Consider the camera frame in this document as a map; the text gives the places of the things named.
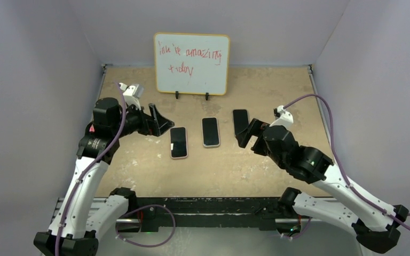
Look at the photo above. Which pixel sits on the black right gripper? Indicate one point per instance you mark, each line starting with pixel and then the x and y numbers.
pixel 254 128

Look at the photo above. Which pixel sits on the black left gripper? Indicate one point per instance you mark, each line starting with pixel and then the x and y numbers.
pixel 156 125

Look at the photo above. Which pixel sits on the black phone with case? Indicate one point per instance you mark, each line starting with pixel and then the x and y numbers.
pixel 240 120

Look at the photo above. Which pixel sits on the pink phone case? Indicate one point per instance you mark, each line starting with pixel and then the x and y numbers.
pixel 187 145

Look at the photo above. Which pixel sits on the clear grey phone case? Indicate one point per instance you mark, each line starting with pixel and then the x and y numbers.
pixel 203 141

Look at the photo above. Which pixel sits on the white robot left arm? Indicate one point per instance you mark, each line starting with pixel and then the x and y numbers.
pixel 76 230

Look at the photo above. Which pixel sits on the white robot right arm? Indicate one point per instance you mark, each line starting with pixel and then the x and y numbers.
pixel 370 220

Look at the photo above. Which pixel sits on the yellow framed whiteboard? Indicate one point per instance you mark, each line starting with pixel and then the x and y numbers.
pixel 191 63

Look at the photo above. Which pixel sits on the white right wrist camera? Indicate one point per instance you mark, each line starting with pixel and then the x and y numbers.
pixel 282 117

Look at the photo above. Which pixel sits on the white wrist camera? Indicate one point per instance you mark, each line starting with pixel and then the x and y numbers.
pixel 132 94
pixel 282 117

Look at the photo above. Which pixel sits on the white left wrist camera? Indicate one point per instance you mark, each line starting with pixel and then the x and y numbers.
pixel 132 94

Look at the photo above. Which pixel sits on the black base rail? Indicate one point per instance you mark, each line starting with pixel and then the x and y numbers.
pixel 262 213

